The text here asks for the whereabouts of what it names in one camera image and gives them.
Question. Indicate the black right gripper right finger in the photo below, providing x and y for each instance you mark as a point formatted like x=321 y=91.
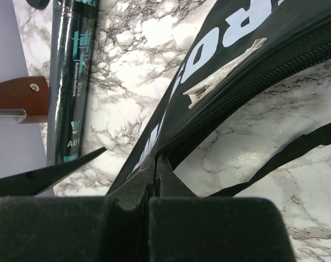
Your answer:
x=184 y=227

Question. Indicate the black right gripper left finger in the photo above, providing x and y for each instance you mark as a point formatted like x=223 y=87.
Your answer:
x=86 y=228

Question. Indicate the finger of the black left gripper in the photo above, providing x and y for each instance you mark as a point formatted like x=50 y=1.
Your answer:
x=34 y=182

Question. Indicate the black racket bag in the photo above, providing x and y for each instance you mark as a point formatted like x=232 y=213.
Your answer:
x=242 y=48

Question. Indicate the brown wooden metronome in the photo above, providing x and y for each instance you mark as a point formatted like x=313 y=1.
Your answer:
x=25 y=100

